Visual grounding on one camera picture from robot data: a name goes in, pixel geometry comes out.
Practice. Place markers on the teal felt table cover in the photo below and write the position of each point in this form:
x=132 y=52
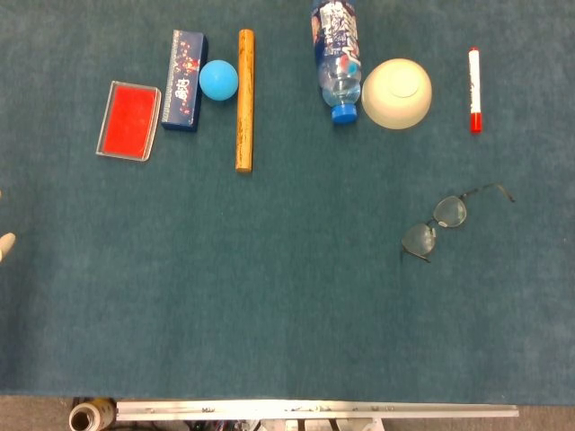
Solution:
x=287 y=269

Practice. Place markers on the wooden round stick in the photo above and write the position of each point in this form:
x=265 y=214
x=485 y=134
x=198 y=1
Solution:
x=245 y=101

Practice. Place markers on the blue ball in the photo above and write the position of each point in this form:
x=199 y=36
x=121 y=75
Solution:
x=218 y=80

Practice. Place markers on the aluminium profile rail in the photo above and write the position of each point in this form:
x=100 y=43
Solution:
x=314 y=410

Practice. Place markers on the white marker red cap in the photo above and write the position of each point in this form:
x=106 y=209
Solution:
x=475 y=90

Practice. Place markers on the plastic water bottle blue cap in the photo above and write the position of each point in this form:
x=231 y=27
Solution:
x=338 y=54

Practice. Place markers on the brown tape roll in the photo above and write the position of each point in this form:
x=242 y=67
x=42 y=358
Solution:
x=87 y=417

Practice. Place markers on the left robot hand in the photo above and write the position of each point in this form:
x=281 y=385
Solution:
x=5 y=244

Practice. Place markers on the dark blue printed box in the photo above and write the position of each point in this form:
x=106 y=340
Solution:
x=182 y=85

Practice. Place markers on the red ink pad clear case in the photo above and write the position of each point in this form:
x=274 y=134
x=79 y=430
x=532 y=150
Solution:
x=130 y=120

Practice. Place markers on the white upturned bowl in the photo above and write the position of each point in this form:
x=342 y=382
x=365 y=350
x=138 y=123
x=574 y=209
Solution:
x=397 y=93

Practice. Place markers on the thin black metal eyeglasses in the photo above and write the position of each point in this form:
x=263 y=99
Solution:
x=450 y=212

